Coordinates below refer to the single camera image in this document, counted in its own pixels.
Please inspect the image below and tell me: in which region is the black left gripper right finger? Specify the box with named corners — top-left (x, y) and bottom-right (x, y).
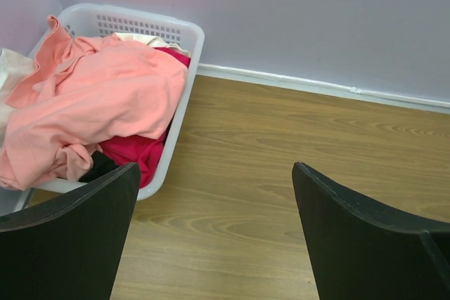
top-left (292, 162), bottom-right (449, 299)

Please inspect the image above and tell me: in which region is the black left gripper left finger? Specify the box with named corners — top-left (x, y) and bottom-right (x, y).
top-left (1, 163), bottom-right (141, 299)

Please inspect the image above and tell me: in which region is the salmon pink t shirt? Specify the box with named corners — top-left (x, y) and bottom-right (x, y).
top-left (0, 15), bottom-right (188, 191)

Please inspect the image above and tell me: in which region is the black garment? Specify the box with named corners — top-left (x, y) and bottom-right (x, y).
top-left (78, 151), bottom-right (119, 183)

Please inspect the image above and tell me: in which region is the magenta t shirt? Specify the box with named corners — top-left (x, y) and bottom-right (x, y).
top-left (99, 43), bottom-right (188, 187)

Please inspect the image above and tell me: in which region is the cream white garment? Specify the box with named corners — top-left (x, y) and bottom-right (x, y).
top-left (1, 32), bottom-right (191, 143)

